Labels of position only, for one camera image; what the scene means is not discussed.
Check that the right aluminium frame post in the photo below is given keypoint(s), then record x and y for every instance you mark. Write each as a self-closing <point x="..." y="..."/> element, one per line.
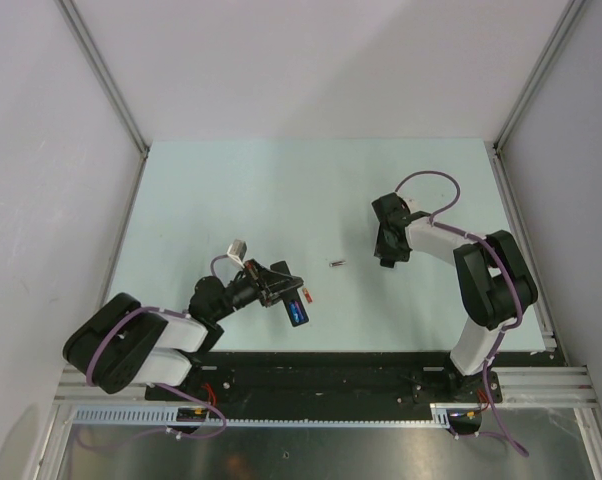
<point x="554" y="46"/>

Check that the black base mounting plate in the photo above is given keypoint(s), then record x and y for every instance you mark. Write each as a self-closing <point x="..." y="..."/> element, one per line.
<point x="233" y="378"/>

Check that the aluminium frame post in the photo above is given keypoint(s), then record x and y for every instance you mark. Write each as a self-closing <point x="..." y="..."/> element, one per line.
<point x="80" y="30"/>
<point x="554" y="46"/>

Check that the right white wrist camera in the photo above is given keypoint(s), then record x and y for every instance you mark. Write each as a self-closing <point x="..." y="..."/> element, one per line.
<point x="413" y="205"/>

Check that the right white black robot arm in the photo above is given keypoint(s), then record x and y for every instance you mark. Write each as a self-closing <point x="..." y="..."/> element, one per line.
<point x="495" y="283"/>

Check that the grey slotted cable duct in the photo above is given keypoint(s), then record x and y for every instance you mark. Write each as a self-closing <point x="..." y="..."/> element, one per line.
<point x="182" y="417"/>

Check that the left aluminium frame post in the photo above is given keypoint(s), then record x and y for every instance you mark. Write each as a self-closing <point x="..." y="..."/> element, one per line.
<point x="80" y="30"/>

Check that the purple blue battery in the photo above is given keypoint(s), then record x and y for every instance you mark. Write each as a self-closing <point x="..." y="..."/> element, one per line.
<point x="292" y="311"/>

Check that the black remote control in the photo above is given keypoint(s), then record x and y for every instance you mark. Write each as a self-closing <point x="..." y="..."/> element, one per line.
<point x="291" y="295"/>

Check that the red battery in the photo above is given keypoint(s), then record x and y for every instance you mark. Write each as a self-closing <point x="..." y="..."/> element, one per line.
<point x="307" y="295"/>

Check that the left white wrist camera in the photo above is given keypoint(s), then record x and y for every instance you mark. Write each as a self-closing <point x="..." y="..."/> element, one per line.
<point x="236" y="252"/>

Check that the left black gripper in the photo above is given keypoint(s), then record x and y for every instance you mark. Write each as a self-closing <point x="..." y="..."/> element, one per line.
<point x="271" y="284"/>

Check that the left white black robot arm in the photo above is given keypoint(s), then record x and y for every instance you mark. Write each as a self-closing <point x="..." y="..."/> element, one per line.
<point x="125" y="342"/>

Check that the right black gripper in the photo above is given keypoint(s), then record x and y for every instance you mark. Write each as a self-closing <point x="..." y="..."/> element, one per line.
<point x="382" y="251"/>

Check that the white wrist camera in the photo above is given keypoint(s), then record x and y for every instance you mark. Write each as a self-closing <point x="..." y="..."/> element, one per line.
<point x="236" y="252"/>
<point x="413" y="205"/>

